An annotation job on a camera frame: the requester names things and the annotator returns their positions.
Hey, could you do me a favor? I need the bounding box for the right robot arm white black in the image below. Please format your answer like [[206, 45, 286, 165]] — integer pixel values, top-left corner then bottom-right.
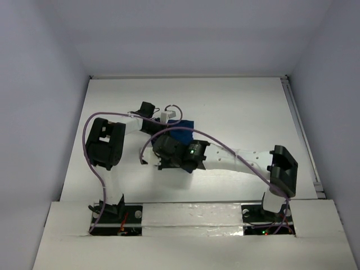
[[152, 135, 299, 221]]

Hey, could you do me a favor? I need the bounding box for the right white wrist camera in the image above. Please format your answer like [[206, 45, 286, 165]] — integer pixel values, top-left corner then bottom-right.
[[141, 151, 161, 167]]

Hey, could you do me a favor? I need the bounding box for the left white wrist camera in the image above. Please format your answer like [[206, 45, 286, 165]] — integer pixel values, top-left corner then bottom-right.
[[160, 110, 176, 124]]

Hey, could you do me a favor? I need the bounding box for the silver foil tape strip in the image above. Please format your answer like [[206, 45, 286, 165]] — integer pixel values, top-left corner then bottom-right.
[[141, 203, 244, 237]]

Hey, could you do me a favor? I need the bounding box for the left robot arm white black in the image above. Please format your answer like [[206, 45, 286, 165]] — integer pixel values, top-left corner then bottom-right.
[[82, 102, 176, 222]]

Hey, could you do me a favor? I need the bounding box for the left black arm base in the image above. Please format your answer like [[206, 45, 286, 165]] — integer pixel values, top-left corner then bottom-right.
[[89, 204, 143, 236]]

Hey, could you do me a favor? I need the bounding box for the blue t shirt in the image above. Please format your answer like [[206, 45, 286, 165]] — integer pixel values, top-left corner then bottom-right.
[[162, 120, 194, 145]]

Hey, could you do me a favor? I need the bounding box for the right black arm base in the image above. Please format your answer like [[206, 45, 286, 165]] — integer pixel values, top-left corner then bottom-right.
[[241, 202, 295, 236]]

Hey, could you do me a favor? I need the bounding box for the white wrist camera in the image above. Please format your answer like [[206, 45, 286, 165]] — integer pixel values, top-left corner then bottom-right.
[[141, 151, 161, 167], [160, 110, 176, 124]]

